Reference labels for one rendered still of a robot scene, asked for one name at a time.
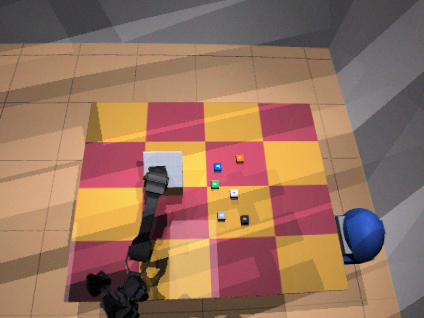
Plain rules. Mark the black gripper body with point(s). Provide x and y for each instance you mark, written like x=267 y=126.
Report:
x=116 y=294

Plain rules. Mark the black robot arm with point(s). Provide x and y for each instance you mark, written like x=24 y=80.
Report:
x=134 y=289

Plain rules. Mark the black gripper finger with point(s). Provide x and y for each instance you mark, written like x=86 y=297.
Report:
x=94 y=281
x=114 y=308

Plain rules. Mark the green block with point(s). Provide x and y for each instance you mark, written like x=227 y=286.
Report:
x=215 y=184

